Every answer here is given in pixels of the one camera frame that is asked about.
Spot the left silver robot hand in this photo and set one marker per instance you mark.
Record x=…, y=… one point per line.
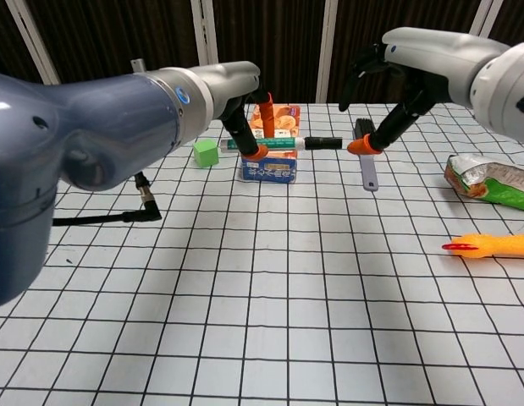
x=232, y=84

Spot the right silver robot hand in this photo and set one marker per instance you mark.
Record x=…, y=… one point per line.
x=435, y=51

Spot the green white marker pen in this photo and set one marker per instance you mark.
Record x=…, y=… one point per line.
x=282, y=143

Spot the black marker cap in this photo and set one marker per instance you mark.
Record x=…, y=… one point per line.
x=323, y=143

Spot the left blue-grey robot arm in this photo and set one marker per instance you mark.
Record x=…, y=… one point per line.
x=75, y=135

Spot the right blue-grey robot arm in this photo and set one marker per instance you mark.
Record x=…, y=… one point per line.
x=507, y=93

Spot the green cube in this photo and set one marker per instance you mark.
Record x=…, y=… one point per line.
x=205, y=153

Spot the orange biscuit box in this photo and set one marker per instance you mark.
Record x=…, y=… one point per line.
x=272, y=169

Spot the grey brush black bristles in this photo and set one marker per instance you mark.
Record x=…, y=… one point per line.
x=368, y=169

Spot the green silver snack bag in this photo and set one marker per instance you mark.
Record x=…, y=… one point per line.
x=490, y=182

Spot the yellow rubber chicken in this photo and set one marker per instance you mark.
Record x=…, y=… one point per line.
x=490, y=245

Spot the white checked tablecloth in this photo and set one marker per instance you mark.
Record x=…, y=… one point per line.
x=287, y=296

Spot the white partition frame post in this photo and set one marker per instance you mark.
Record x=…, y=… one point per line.
x=486, y=17
x=204, y=34
x=33, y=46
x=329, y=51

